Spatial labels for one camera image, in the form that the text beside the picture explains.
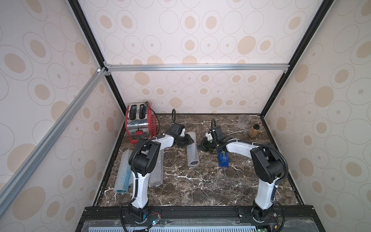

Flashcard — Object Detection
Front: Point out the clear drinking glass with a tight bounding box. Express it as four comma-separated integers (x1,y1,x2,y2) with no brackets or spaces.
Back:
237,115,251,129

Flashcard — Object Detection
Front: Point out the brown spice jar black lid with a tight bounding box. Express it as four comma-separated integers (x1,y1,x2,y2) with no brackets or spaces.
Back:
248,124,260,138

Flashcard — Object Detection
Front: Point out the black left frame post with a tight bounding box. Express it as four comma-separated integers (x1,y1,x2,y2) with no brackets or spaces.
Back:
68,0,127,114

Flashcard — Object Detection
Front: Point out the black right frame post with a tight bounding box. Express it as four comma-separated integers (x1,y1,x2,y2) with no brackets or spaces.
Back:
260,0,335,119

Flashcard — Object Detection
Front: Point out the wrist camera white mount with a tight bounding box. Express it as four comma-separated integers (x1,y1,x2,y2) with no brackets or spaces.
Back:
180,128,186,137
205,131,213,141

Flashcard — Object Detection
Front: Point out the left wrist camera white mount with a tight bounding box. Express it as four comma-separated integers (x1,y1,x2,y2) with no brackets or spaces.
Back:
180,128,186,137

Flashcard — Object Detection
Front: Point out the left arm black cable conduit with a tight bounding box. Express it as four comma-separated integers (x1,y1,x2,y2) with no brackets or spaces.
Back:
128,108,177,204

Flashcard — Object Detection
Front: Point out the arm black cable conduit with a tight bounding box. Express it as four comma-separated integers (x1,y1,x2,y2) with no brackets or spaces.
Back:
211,119,289,186
128,108,177,204

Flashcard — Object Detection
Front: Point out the blue tape dispenser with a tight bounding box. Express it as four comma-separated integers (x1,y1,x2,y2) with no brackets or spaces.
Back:
218,150,229,168

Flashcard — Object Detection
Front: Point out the black frame post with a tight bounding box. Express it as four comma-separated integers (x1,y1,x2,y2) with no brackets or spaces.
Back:
260,0,335,119
68,0,127,114

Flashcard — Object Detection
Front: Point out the horizontal aluminium frame bar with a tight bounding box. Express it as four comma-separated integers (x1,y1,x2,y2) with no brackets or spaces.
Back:
106,63,290,72

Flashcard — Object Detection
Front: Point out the red and chrome toaster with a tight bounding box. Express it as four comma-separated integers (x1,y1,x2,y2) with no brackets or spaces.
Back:
125,102,157,145

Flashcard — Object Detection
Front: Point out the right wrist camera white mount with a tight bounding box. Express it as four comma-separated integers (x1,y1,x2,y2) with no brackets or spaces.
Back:
205,131,213,141

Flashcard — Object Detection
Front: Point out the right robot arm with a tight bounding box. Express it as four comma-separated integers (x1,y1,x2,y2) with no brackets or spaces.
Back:
197,126,288,221

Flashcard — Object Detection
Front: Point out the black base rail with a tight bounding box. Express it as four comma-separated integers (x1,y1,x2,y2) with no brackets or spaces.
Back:
76,205,325,232

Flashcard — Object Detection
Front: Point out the diagonal aluminium frame bar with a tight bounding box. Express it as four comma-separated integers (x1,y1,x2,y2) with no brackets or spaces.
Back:
1,67,108,217

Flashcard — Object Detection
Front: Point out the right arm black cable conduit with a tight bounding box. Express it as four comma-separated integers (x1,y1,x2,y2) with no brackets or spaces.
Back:
211,119,289,186

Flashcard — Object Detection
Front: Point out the black toaster power cord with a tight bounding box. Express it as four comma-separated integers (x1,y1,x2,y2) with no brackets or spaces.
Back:
144,101,161,135

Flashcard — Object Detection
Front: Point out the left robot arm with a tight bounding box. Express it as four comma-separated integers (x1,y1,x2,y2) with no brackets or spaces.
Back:
128,123,194,210

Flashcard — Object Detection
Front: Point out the stack of bubble wrap sheets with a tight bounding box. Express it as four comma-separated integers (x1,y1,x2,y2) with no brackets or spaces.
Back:
186,131,200,167

